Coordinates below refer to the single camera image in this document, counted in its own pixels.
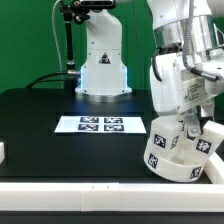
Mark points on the white sheet with markers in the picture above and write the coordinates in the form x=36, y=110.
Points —
x=99, y=124

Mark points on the white left fence block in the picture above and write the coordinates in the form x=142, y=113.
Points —
x=2, y=152

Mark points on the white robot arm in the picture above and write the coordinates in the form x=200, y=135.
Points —
x=183, y=31

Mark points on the white fence bar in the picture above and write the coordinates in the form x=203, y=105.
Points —
x=86, y=197
x=214, y=169

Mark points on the white round stool seat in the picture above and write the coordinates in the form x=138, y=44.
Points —
x=187, y=172

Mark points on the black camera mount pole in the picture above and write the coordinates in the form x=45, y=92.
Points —
x=78, y=11

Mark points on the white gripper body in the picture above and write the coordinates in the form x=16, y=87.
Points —
x=181, y=90

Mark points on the white front fence bar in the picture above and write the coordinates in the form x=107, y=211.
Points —
x=86, y=197

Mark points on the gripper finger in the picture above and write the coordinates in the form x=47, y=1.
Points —
x=192, y=124
x=207, y=112

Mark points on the white right fence bar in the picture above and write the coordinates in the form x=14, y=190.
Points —
x=214, y=169

